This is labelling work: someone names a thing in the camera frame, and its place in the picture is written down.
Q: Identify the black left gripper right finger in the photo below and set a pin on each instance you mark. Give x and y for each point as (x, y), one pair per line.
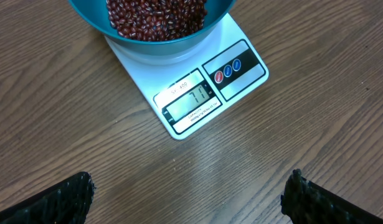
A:
(308, 203)

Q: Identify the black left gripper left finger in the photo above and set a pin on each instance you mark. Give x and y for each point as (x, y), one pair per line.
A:
(66, 202)

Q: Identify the white digital kitchen scale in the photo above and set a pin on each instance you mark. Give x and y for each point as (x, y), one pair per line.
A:
(188, 89)

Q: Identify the teal plastic bowl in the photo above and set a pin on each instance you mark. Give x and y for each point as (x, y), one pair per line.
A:
(96, 14)

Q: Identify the red beans in bowl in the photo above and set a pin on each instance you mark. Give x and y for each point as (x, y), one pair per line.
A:
(156, 20)

